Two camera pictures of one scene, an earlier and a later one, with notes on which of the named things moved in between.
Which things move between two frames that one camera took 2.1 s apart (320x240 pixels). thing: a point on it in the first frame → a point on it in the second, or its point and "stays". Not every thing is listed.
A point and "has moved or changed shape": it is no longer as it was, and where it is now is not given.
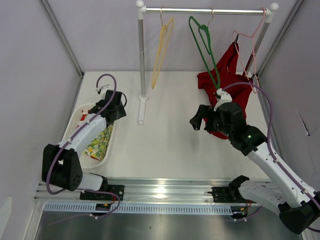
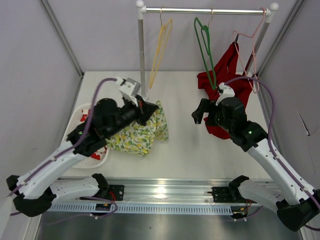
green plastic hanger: x=205 y=37 has moved or changed shape
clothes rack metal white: x=142 y=10 stays
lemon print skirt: x=98 y=147 has moved or changed shape
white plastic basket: x=72 y=121 stays
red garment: x=238 y=86 stays
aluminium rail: x=148 y=190 stays
